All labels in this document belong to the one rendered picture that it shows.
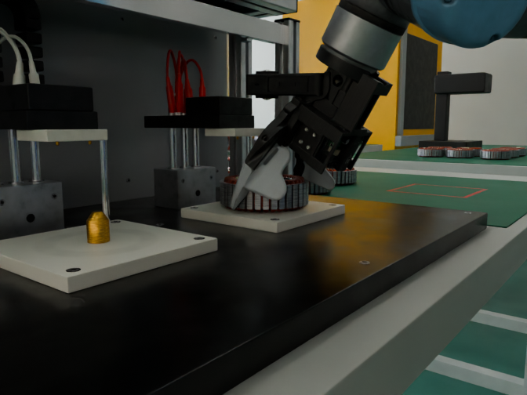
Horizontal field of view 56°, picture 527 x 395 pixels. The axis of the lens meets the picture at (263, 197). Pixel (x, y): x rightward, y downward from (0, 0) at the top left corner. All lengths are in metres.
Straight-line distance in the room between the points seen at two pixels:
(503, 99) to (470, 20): 5.29
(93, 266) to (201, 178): 0.35
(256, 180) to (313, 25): 3.96
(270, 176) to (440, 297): 0.23
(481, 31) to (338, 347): 0.26
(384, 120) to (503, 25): 3.66
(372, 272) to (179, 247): 0.16
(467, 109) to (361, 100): 5.27
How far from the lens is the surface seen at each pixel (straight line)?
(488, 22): 0.43
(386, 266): 0.42
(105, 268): 0.38
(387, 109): 4.07
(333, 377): 0.29
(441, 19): 0.42
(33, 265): 0.41
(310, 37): 4.48
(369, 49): 0.52
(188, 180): 0.69
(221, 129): 0.63
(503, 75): 5.73
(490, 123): 5.73
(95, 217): 0.45
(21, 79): 0.56
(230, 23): 0.73
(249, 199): 0.57
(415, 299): 0.42
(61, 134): 0.46
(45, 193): 0.57
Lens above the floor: 0.88
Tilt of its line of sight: 8 degrees down
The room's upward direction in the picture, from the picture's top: straight up
